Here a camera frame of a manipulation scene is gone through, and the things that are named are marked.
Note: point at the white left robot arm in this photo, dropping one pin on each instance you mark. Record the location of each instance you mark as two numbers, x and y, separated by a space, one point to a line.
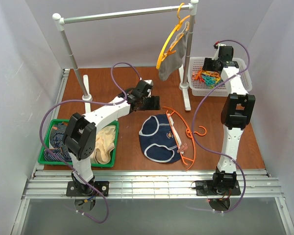
80 134

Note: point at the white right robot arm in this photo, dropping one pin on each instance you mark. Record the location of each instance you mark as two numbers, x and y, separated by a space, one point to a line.
235 116

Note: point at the white plastic basket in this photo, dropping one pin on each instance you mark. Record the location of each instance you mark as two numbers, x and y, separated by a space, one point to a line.
201 89

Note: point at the teal clothespin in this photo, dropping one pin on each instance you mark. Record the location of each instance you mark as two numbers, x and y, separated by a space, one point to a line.
211 81

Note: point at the striped blue underwear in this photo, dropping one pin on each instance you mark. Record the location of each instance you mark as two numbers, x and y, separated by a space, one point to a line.
56 144

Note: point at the orange plastic hanger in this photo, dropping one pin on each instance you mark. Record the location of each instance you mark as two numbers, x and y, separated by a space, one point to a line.
188 162

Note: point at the white clothes rack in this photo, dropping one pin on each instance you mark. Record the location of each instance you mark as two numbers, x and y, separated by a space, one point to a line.
184 12

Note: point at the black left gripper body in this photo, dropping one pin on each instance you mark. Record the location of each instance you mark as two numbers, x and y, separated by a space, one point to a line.
142 103

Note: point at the beige underwear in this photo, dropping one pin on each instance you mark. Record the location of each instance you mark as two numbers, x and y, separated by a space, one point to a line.
105 144

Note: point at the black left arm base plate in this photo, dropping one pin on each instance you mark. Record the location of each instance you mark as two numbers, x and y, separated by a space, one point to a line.
76 189

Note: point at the grey hanging underwear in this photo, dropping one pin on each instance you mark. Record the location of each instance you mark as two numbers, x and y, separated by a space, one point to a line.
173 58

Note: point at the green plastic tray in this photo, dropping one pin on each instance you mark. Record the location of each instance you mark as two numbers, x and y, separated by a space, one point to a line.
46 158

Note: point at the yellow plastic hanger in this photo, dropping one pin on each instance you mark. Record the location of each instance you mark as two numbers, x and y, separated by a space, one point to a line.
173 38

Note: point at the navy blue underwear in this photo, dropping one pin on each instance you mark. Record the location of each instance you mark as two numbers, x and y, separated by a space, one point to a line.
159 140

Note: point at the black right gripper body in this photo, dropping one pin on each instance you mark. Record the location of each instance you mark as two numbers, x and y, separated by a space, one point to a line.
209 64

